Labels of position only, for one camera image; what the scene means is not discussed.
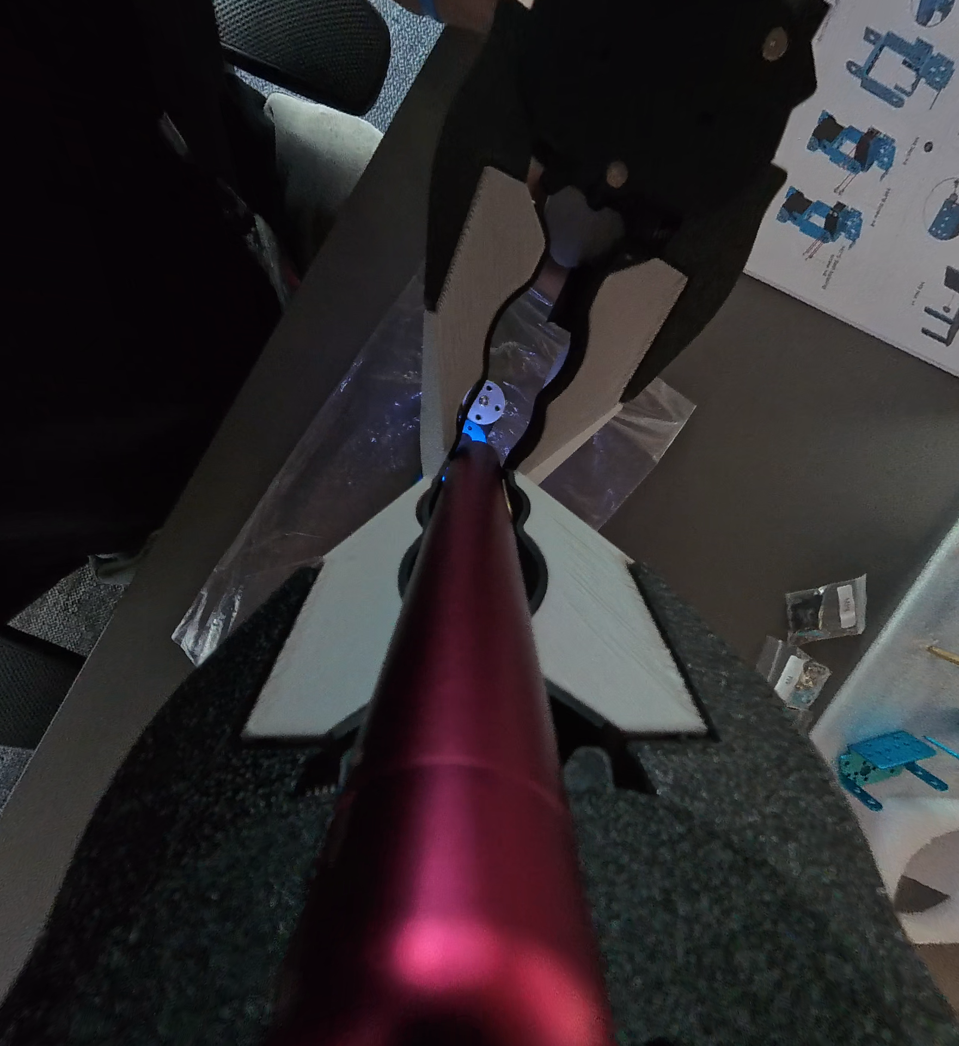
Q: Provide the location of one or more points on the grey desk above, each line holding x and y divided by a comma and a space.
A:
773, 490

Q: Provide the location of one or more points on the person's black top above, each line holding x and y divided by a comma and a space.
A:
79, 286

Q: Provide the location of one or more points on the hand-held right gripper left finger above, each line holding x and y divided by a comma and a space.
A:
324, 654

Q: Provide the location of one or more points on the red electric screwdriver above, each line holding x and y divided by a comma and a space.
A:
463, 735

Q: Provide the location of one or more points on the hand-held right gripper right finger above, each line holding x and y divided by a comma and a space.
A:
610, 645

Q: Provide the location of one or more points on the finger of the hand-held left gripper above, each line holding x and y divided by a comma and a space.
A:
467, 270
618, 327

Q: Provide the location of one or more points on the office chair with pale seat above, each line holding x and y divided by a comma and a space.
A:
324, 163

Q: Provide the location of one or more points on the printed instruction sheet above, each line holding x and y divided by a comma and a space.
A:
879, 270

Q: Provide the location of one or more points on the blue double bracket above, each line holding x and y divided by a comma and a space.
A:
888, 756

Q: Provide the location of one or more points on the black servo motor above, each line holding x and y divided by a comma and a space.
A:
486, 402

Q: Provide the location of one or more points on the white foam sheet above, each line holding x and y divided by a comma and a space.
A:
896, 670

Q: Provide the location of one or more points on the group of small screw bags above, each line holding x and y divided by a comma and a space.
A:
826, 609

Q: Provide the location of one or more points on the large clear plastic bag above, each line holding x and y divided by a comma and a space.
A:
340, 490

